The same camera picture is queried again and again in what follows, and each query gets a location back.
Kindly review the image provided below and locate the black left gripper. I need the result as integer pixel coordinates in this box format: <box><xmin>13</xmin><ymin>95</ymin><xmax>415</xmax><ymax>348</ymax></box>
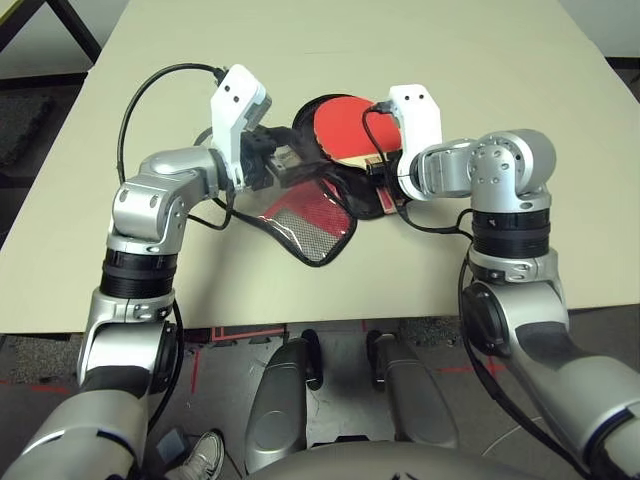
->
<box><xmin>238</xmin><ymin>124</ymin><xmax>322</xmax><ymax>192</ymax></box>

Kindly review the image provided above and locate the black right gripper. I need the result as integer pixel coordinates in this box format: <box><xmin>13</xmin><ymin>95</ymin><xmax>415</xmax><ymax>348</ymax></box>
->
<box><xmin>366</xmin><ymin>155</ymin><xmax>402</xmax><ymax>194</ymax></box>

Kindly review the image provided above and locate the red ping-pong paddle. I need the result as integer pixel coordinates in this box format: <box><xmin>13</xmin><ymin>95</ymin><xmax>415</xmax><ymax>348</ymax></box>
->
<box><xmin>313</xmin><ymin>95</ymin><xmax>407</xmax><ymax>215</ymax></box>

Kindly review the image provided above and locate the red black paddle case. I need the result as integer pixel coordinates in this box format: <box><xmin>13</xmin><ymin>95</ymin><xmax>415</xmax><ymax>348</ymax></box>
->
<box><xmin>192</xmin><ymin>92</ymin><xmax>416</xmax><ymax>270</ymax></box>

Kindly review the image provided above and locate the grey right robot leg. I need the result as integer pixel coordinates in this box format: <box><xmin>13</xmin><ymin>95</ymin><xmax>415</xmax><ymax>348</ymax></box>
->
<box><xmin>364</xmin><ymin>329</ymin><xmax>459</xmax><ymax>450</ymax></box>

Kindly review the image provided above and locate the grey robot leg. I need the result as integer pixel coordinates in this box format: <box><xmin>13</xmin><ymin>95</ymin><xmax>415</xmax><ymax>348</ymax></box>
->
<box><xmin>364</xmin><ymin>329</ymin><xmax>459</xmax><ymax>450</ymax></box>
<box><xmin>243</xmin><ymin>329</ymin><xmax>322</xmax><ymax>475</ymax></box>

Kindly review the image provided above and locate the grey left robot leg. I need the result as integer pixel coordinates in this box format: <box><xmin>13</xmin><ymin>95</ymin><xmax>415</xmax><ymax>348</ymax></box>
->
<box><xmin>243</xmin><ymin>329</ymin><xmax>322</xmax><ymax>475</ymax></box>

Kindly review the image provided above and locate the grey robot torso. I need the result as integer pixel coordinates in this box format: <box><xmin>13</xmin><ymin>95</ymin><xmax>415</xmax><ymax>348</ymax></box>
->
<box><xmin>244</xmin><ymin>442</ymin><xmax>556</xmax><ymax>480</ymax></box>

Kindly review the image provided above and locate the small grey floor box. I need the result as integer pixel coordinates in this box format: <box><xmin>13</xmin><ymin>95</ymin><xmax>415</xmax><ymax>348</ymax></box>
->
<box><xmin>157</xmin><ymin>429</ymin><xmax>188</xmax><ymax>459</ymax></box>

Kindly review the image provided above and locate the white sneaker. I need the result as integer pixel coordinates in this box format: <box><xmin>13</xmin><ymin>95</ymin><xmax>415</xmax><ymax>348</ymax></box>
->
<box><xmin>172</xmin><ymin>430</ymin><xmax>226</xmax><ymax>480</ymax></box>

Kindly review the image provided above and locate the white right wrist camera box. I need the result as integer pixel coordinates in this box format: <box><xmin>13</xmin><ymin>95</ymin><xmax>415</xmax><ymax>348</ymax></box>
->
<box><xmin>388</xmin><ymin>84</ymin><xmax>444</xmax><ymax>202</ymax></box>

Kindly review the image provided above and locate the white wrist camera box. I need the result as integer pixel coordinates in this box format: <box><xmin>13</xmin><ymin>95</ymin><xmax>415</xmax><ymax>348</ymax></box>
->
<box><xmin>388</xmin><ymin>84</ymin><xmax>444</xmax><ymax>202</ymax></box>
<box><xmin>209</xmin><ymin>63</ymin><xmax>274</xmax><ymax>192</ymax></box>

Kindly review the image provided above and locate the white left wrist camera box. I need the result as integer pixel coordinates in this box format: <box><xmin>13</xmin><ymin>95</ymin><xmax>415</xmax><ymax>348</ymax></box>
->
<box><xmin>209</xmin><ymin>63</ymin><xmax>274</xmax><ymax>192</ymax></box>

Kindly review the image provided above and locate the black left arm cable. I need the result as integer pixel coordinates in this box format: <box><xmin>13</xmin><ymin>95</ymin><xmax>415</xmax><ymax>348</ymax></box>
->
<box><xmin>115</xmin><ymin>62</ymin><xmax>239</xmax><ymax>232</ymax></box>

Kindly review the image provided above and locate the black table frame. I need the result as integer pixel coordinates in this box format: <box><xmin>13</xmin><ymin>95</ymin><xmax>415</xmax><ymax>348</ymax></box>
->
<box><xmin>0</xmin><ymin>0</ymin><xmax>102</xmax><ymax>67</ymax></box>

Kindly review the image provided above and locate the white floor cord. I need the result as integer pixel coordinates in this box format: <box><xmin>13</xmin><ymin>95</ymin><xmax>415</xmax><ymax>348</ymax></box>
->
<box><xmin>482</xmin><ymin>414</ymin><xmax>551</xmax><ymax>457</ymax></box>

